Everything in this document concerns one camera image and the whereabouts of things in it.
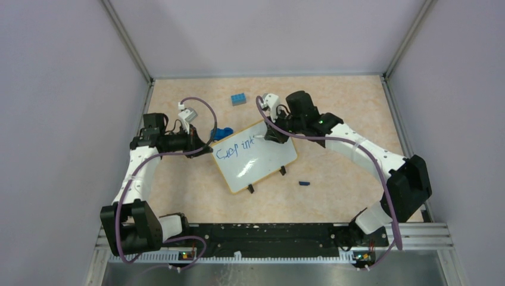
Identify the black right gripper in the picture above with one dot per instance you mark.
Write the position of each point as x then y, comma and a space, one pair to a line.
273, 134

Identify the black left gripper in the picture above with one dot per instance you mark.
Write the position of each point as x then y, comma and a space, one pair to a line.
194, 142

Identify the yellow-framed whiteboard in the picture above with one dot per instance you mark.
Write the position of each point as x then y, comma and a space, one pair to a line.
243, 159

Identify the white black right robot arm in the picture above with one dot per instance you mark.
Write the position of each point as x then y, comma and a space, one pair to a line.
405, 180

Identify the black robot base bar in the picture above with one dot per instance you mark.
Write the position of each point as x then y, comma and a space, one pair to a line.
276, 240

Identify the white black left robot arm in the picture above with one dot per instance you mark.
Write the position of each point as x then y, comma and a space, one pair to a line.
130, 224

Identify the blue toy wheel block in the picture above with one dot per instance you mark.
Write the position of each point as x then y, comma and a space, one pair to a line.
219, 133

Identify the blue lego brick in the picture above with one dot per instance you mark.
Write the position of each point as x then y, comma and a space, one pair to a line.
238, 99

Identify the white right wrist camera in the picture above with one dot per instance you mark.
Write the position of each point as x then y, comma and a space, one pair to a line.
270, 102

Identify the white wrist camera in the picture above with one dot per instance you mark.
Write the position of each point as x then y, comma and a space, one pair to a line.
186, 116
270, 102

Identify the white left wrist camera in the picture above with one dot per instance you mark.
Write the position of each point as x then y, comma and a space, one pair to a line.
186, 116

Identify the white cable duct strip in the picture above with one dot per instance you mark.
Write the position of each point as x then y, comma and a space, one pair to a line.
174, 257

